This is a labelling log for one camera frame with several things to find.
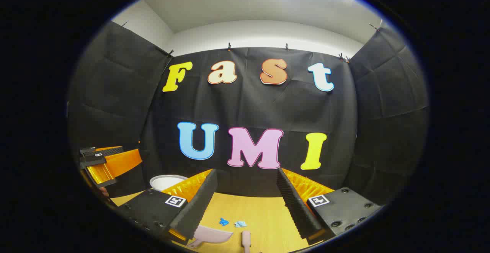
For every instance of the light blue paper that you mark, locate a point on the light blue paper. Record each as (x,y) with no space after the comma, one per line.
(240,224)

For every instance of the white garbage bin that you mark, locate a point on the white garbage bin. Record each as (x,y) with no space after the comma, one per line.
(164,182)

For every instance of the dark blue paper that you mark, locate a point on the dark blue paper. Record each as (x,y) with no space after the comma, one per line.
(224,221)

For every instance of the small pink broom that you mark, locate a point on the small pink broom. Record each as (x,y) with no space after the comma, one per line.
(246,239)

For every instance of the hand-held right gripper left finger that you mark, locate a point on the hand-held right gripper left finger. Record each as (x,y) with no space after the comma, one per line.
(197,207)

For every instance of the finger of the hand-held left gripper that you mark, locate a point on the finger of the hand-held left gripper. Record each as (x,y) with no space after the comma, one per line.
(107,152)
(93,162)

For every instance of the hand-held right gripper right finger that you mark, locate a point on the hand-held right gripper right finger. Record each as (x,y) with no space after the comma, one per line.
(296,207)

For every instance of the pink dustpan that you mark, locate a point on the pink dustpan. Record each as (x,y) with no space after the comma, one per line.
(212,234)

